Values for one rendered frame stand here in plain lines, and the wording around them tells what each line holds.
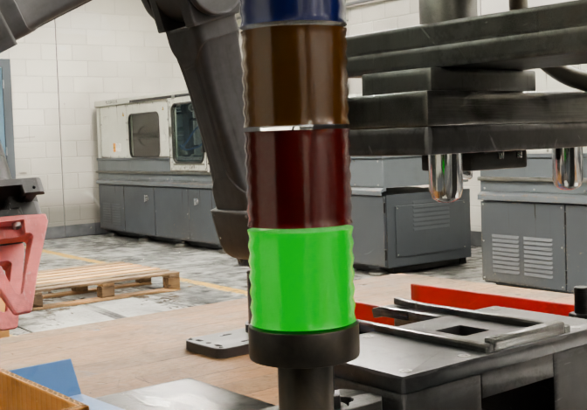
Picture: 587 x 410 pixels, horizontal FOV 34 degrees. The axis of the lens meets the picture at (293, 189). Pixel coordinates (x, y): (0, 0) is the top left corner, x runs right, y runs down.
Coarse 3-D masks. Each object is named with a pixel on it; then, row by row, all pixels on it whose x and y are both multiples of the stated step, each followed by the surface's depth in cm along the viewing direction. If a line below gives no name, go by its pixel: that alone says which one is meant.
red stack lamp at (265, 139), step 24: (264, 144) 32; (288, 144) 32; (312, 144) 32; (336, 144) 32; (264, 168) 32; (288, 168) 32; (312, 168) 32; (336, 168) 32; (264, 192) 32; (288, 192) 32; (312, 192) 32; (336, 192) 32; (264, 216) 32; (288, 216) 32; (312, 216) 32; (336, 216) 33
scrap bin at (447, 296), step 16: (416, 288) 100; (432, 288) 98; (448, 288) 96; (368, 304) 89; (448, 304) 96; (464, 304) 95; (480, 304) 93; (496, 304) 91; (512, 304) 90; (528, 304) 88; (544, 304) 87; (560, 304) 86; (368, 320) 89; (384, 320) 87
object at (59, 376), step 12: (60, 360) 74; (12, 372) 71; (24, 372) 72; (36, 372) 73; (48, 372) 73; (60, 372) 74; (72, 372) 74; (48, 384) 73; (60, 384) 73; (72, 384) 74; (72, 396) 73; (84, 396) 73; (96, 408) 69; (108, 408) 69; (120, 408) 69
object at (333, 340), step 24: (264, 336) 33; (288, 336) 32; (312, 336) 32; (336, 336) 32; (264, 360) 33; (288, 360) 32; (312, 360) 32; (336, 360) 32; (288, 384) 33; (312, 384) 33; (288, 408) 33; (312, 408) 33
